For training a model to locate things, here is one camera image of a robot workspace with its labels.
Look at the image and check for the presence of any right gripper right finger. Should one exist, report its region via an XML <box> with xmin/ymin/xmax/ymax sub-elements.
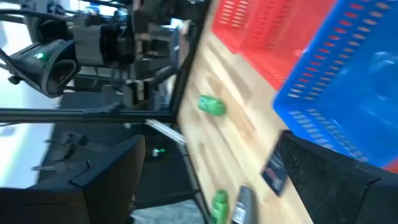
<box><xmin>279</xmin><ymin>129</ymin><xmax>398</xmax><ymax>224</ymax></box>

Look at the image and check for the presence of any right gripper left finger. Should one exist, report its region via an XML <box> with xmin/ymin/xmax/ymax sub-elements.
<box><xmin>0</xmin><ymin>135</ymin><xmax>146</xmax><ymax>224</ymax></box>

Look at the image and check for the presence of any black travel tube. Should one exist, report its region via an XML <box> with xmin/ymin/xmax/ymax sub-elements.
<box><xmin>260</xmin><ymin>146</ymin><xmax>290</xmax><ymax>197</ymax></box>

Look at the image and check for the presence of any green travel bottle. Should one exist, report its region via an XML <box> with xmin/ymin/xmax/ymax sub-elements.
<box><xmin>210</xmin><ymin>189</ymin><xmax>229</xmax><ymax>224</ymax></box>
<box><xmin>197</xmin><ymin>94</ymin><xmax>227</xmax><ymax>117</ymax></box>

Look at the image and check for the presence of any red plastic basket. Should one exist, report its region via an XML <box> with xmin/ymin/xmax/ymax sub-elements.
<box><xmin>239</xmin><ymin>0</ymin><xmax>338</xmax><ymax>91</ymax></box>
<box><xmin>211</xmin><ymin>0</ymin><xmax>265</xmax><ymax>55</ymax></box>
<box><xmin>382</xmin><ymin>157</ymin><xmax>398</xmax><ymax>174</ymax></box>

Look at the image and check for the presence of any blue plastic basket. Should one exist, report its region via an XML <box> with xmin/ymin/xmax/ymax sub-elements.
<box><xmin>272</xmin><ymin>0</ymin><xmax>398</xmax><ymax>167</ymax></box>

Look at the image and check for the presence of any black aluminium frame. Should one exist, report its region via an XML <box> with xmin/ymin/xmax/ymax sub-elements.
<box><xmin>0</xmin><ymin>0</ymin><xmax>215</xmax><ymax>224</ymax></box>

